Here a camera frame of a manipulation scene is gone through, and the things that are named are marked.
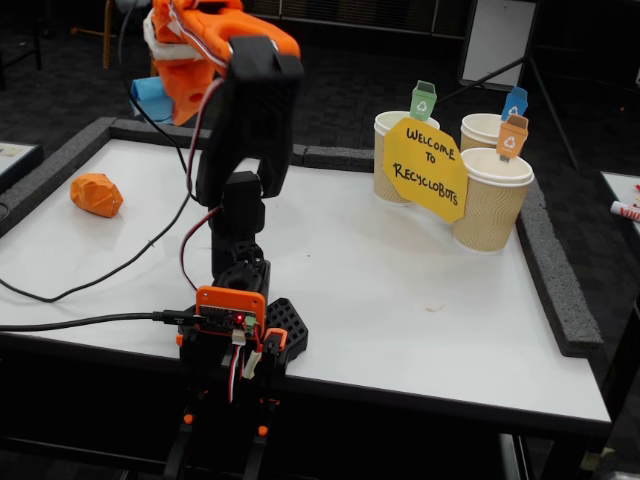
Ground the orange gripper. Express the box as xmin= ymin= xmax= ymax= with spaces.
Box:
xmin=143 ymin=0 xmax=217 ymax=127

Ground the blue paper wad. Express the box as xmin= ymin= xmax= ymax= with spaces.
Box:
xmin=130 ymin=77 xmax=176 ymax=125

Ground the wooden chair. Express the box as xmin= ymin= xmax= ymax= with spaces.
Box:
xmin=102 ymin=0 xmax=161 ymax=79

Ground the orange paper wad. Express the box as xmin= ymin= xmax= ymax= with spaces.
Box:
xmin=69 ymin=172 xmax=125 ymax=219

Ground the short grey foam border strip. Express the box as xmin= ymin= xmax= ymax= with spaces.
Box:
xmin=302 ymin=144 xmax=376 ymax=174

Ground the black framed white sheet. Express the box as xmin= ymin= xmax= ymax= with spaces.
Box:
xmin=0 ymin=141 xmax=45 ymax=194

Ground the paper cup with green label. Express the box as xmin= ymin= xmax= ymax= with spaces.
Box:
xmin=373 ymin=110 xmax=441 ymax=206

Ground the orange controller board holder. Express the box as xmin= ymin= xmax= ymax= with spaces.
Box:
xmin=194 ymin=285 xmax=267 ymax=346

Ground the green recycling bin label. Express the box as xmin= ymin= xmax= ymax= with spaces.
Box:
xmin=409 ymin=79 xmax=438 ymax=121

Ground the yellow welcome sign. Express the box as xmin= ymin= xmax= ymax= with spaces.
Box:
xmin=383 ymin=117 xmax=470 ymax=224

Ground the paper cup with blue label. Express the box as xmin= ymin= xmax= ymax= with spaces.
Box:
xmin=459 ymin=113 xmax=516 ymax=151

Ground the white board on stand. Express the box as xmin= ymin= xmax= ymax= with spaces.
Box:
xmin=458 ymin=0 xmax=539 ymax=92

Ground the blue recycling bin label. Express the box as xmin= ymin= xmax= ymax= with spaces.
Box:
xmin=500 ymin=85 xmax=530 ymax=123

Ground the orange recycling bin label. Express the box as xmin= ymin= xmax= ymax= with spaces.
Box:
xmin=497 ymin=113 xmax=530 ymax=164

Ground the paper cup with orange label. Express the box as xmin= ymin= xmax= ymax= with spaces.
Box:
xmin=453 ymin=147 xmax=535 ymax=253

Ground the black clamp orange knob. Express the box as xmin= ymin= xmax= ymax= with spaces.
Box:
xmin=243 ymin=397 xmax=277 ymax=480
xmin=163 ymin=387 xmax=197 ymax=480

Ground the white side table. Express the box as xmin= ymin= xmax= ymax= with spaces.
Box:
xmin=599 ymin=169 xmax=640 ymax=261

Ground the red and white marker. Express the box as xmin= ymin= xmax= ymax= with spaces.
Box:
xmin=609 ymin=198 xmax=640 ymax=224

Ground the black usb cable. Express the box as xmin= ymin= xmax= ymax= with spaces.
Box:
xmin=0 ymin=310 xmax=206 ymax=334

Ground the black camera cable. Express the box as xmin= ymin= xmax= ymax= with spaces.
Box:
xmin=0 ymin=0 xmax=194 ymax=304

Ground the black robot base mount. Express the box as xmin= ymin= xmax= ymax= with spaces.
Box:
xmin=177 ymin=297 xmax=311 ymax=396

